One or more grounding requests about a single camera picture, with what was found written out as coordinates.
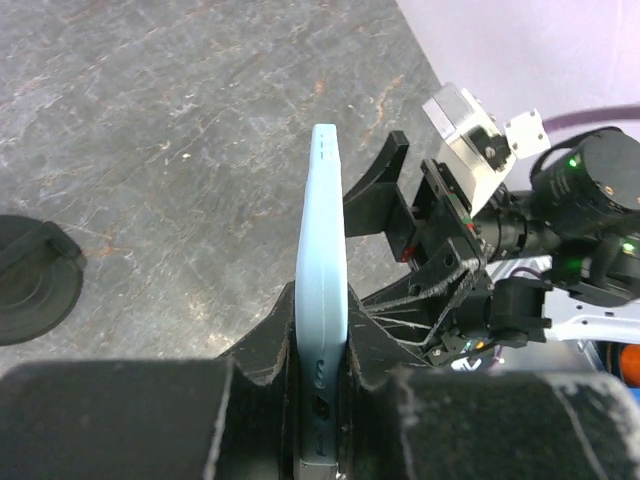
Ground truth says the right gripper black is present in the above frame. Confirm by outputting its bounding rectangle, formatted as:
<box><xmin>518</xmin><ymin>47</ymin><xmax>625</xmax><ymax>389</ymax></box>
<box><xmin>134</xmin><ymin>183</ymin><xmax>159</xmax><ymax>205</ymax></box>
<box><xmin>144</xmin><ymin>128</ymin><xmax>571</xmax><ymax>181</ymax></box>
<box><xmin>343</xmin><ymin>130</ymin><xmax>493</xmax><ymax>365</ymax></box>

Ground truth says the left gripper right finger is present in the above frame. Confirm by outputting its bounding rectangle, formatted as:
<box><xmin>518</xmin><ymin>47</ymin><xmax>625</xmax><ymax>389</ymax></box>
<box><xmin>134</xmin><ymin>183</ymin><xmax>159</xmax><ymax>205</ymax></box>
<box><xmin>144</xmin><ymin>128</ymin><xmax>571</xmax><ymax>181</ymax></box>
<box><xmin>342</xmin><ymin>296</ymin><xmax>639</xmax><ymax>479</ymax></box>

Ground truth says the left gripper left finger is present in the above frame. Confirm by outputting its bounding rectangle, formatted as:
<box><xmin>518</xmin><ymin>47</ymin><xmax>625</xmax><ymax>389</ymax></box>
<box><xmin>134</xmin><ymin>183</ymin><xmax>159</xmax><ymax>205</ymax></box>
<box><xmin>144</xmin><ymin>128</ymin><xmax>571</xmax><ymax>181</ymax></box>
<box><xmin>1</xmin><ymin>286</ymin><xmax>293</xmax><ymax>479</ymax></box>

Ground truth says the phone with light blue case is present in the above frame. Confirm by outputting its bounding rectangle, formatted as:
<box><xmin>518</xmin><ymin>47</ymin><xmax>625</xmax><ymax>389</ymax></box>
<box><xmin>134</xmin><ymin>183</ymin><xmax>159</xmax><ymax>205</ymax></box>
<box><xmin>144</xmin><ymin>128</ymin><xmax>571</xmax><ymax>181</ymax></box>
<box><xmin>294</xmin><ymin>124</ymin><xmax>348</xmax><ymax>470</ymax></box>

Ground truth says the black phone stand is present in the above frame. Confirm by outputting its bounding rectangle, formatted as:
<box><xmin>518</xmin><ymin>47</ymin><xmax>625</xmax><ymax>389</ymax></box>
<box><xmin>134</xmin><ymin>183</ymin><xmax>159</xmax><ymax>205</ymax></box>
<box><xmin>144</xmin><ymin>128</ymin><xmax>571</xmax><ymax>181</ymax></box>
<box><xmin>1</xmin><ymin>215</ymin><xmax>87</xmax><ymax>346</ymax></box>

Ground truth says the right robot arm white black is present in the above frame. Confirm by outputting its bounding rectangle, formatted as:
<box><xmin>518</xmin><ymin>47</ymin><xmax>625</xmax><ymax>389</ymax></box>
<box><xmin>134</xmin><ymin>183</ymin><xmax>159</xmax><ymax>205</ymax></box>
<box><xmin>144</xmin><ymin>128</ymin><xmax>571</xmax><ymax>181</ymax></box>
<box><xmin>344</xmin><ymin>126</ymin><xmax>639</xmax><ymax>367</ymax></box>

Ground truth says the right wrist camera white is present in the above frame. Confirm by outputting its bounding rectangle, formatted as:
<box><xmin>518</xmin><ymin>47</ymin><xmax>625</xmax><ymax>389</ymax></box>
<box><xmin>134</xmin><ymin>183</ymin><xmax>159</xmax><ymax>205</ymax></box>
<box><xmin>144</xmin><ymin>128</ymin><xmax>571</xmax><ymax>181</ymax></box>
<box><xmin>423</xmin><ymin>83</ymin><xmax>550</xmax><ymax>216</ymax></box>

